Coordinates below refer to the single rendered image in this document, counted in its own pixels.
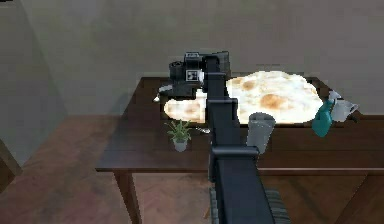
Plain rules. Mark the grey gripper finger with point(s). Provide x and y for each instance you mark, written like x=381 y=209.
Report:
x=156 y=98
x=165 y=88

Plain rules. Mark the large pale flatbread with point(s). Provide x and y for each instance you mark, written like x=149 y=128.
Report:
x=280 y=96

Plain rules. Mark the white mug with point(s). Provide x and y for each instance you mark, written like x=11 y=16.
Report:
x=342 y=110

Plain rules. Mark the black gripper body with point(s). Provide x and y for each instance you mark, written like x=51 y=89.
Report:
x=177 y=71

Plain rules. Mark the small silver spoon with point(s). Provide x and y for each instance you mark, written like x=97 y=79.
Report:
x=203 y=130

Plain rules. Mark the grey cup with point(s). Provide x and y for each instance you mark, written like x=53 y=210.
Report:
x=260 y=133

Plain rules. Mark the dark brown wooden table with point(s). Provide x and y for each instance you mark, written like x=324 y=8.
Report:
x=150 y=156

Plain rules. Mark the teal spray bottle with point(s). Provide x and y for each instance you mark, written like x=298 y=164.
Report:
x=322 y=121

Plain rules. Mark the small green houseplant white pot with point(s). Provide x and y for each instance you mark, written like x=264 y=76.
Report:
x=180 y=135

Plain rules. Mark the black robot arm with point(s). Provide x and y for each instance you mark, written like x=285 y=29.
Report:
x=233 y=186

